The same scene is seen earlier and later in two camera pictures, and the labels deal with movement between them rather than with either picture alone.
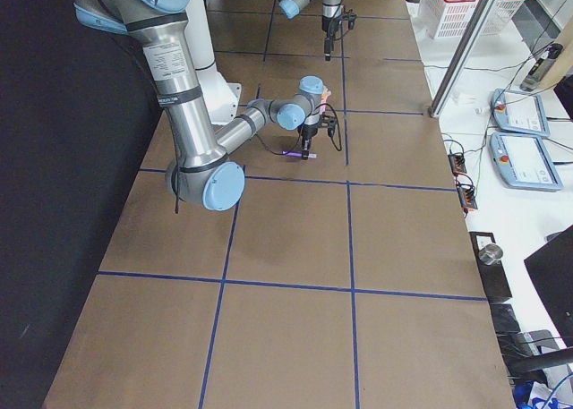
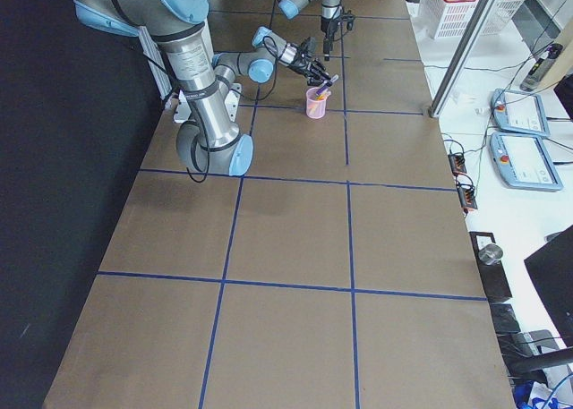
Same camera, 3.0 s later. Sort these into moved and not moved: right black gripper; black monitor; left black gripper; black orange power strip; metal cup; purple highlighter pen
Moved: purple highlighter pen; right black gripper
Not moved: black orange power strip; metal cup; left black gripper; black monitor
